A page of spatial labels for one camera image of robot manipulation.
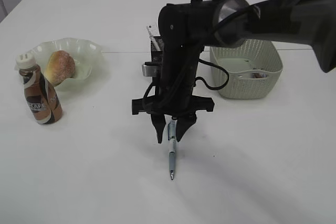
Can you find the golden bread roll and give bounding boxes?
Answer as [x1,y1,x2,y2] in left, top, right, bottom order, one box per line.
[44,50,75,86]

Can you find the clear plastic ruler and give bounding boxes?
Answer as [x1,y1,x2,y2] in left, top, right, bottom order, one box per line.
[146,24,161,51]

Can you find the pale green wavy glass plate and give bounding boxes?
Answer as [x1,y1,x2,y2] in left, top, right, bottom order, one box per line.
[28,37,105,92]

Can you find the paper ball pink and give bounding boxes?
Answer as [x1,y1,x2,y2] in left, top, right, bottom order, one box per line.
[251,72,267,79]

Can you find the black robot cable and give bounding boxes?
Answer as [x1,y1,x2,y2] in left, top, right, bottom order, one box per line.
[141,0,260,109]

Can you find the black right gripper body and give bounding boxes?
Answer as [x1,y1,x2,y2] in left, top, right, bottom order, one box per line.
[132,45,214,116]

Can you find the pale green plastic basket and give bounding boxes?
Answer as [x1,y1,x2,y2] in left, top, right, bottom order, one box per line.
[209,39,283,100]

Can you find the blue grey click pen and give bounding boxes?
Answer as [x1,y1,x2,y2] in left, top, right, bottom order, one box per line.
[167,120,177,180]

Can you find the black mesh pen holder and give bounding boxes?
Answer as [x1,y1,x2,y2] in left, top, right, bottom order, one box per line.
[150,36,164,75]

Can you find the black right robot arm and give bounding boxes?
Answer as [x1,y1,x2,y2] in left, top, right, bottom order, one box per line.
[132,0,335,142]

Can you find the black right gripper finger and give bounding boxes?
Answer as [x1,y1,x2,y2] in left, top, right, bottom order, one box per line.
[175,115,197,142]
[151,114,166,144]

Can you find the brown coffee bottle white cap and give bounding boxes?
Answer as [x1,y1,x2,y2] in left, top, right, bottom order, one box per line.
[16,53,62,124]

